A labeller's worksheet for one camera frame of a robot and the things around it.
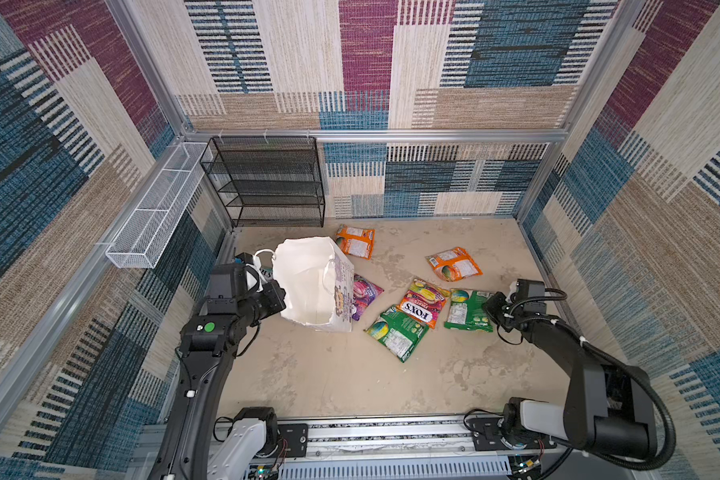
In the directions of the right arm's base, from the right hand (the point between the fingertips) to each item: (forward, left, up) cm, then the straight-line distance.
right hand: (482, 306), depth 91 cm
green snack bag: (-6, +25, -3) cm, 26 cm away
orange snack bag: (+28, +37, -1) cm, 47 cm away
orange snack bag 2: (+17, +4, -2) cm, 18 cm away
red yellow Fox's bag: (+3, +17, -2) cm, 17 cm away
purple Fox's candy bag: (+7, +35, -2) cm, 36 cm away
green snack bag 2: (0, +4, -2) cm, 5 cm away
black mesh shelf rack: (+47, +69, +12) cm, 85 cm away
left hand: (-4, +54, +21) cm, 58 cm away
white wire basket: (+21, +101, +14) cm, 104 cm away
